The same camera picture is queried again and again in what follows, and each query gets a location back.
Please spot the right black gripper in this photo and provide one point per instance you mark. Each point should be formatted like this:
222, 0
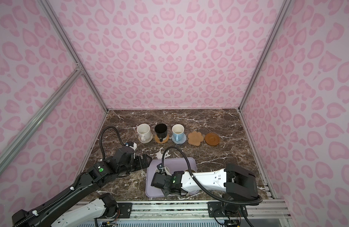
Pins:
166, 193

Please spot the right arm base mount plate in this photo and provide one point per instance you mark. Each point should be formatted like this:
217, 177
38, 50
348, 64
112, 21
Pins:
219, 209

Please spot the left diagonal aluminium strut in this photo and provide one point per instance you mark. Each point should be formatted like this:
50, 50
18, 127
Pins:
12, 149

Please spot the white woven round coaster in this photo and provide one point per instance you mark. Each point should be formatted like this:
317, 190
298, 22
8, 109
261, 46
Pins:
145, 138

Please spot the blue grey woven coaster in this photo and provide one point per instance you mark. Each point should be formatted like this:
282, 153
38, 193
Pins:
179, 138

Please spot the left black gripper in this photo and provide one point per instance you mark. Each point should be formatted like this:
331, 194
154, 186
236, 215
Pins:
142, 165

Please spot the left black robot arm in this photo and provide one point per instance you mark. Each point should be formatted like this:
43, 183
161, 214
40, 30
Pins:
48, 214

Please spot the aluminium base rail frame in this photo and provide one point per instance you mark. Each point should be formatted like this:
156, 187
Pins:
270, 213

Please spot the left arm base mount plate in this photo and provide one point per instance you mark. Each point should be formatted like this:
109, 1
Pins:
117, 210

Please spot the cork flower shaped coaster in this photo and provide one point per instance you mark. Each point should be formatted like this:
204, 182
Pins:
195, 138

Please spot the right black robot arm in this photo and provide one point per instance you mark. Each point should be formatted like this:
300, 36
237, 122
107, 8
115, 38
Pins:
233, 187

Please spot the black mug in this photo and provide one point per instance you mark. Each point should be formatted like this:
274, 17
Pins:
161, 130

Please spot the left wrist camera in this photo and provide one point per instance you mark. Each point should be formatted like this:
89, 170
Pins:
132, 146

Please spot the white mug blue handle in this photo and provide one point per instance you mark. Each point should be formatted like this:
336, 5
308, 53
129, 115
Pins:
178, 129

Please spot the orange rattan round coaster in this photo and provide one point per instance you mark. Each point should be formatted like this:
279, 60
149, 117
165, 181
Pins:
159, 141

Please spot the white speckled mug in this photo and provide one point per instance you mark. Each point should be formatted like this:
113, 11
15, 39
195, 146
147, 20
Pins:
143, 129

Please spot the brown round wooden coaster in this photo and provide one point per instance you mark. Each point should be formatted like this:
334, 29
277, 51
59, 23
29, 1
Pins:
212, 139

